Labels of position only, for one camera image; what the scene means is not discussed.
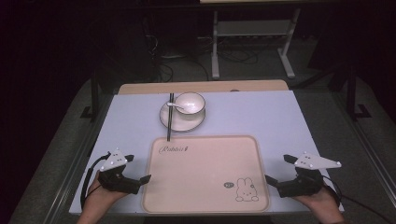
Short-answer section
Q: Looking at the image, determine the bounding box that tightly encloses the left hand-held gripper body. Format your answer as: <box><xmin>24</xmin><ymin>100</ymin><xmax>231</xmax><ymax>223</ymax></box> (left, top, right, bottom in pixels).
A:
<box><xmin>98</xmin><ymin>147</ymin><xmax>142</xmax><ymax>196</ymax></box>

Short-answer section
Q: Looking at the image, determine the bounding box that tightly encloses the person's right hand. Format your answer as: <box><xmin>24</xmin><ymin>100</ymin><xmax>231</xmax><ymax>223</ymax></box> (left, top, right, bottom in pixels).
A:
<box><xmin>293</xmin><ymin>185</ymin><xmax>341</xmax><ymax>217</ymax></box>

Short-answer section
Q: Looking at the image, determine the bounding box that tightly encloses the white plate with dark rim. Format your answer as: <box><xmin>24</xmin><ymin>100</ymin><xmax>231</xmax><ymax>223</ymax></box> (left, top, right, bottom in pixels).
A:
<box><xmin>159</xmin><ymin>100</ymin><xmax>206</xmax><ymax>133</ymax></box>

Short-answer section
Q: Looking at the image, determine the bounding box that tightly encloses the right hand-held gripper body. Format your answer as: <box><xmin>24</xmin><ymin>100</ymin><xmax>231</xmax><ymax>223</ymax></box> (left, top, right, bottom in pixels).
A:
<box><xmin>275</xmin><ymin>151</ymin><xmax>343</xmax><ymax>199</ymax></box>

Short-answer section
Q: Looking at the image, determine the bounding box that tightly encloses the black floor stand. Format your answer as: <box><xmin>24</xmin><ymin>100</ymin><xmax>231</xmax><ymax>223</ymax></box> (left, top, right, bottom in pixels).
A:
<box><xmin>79</xmin><ymin>70</ymin><xmax>101</xmax><ymax>121</ymax></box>
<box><xmin>345</xmin><ymin>63</ymin><xmax>373</xmax><ymax>121</ymax></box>

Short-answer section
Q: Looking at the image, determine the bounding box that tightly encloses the tangle of floor cables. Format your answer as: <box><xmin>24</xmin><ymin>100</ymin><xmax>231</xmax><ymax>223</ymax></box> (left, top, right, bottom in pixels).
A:
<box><xmin>142</xmin><ymin>32</ymin><xmax>260</xmax><ymax>83</ymax></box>

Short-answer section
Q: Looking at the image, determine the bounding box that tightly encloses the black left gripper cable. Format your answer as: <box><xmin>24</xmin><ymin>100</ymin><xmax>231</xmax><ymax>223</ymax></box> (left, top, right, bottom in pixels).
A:
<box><xmin>79</xmin><ymin>151</ymin><xmax>112</xmax><ymax>210</ymax></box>

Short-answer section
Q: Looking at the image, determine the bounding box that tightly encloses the person's left hand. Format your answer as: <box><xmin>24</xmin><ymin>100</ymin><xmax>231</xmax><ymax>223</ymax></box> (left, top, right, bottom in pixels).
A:
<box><xmin>83</xmin><ymin>172</ymin><xmax>129</xmax><ymax>209</ymax></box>

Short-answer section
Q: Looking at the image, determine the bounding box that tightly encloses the white bowl with dark rim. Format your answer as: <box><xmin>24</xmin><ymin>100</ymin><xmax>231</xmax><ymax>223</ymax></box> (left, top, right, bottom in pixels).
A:
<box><xmin>173</xmin><ymin>91</ymin><xmax>206</xmax><ymax>117</ymax></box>

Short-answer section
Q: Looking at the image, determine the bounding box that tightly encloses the white ceramic spoon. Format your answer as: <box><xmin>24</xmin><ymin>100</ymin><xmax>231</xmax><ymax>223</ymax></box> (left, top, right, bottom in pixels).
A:
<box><xmin>166</xmin><ymin>101</ymin><xmax>189</xmax><ymax>112</ymax></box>

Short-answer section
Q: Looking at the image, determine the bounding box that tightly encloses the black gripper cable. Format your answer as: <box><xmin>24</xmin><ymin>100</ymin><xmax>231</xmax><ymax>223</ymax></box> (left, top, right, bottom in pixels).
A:
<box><xmin>321</xmin><ymin>175</ymin><xmax>385</xmax><ymax>224</ymax></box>
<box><xmin>79</xmin><ymin>151</ymin><xmax>112</xmax><ymax>210</ymax></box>

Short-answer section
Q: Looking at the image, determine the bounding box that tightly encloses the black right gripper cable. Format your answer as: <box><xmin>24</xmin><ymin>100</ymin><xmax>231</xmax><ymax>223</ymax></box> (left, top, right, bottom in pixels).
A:
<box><xmin>321</xmin><ymin>175</ymin><xmax>385</xmax><ymax>224</ymax></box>

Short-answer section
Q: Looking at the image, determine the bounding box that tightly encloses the white metal stand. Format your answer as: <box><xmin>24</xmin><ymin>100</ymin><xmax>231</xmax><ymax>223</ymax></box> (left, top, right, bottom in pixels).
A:
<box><xmin>210</xmin><ymin>8</ymin><xmax>303</xmax><ymax>80</ymax></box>

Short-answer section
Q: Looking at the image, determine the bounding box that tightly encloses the pink tray with rabbit print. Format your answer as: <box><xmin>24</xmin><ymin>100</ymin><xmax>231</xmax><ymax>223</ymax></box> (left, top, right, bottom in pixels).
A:
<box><xmin>141</xmin><ymin>134</ymin><xmax>271</xmax><ymax>216</ymax></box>

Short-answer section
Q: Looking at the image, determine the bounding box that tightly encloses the black chopstick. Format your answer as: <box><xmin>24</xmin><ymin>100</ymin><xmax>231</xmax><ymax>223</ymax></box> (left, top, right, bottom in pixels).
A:
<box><xmin>168</xmin><ymin>92</ymin><xmax>175</xmax><ymax>143</ymax></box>
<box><xmin>166</xmin><ymin>92</ymin><xmax>172</xmax><ymax>143</ymax></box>

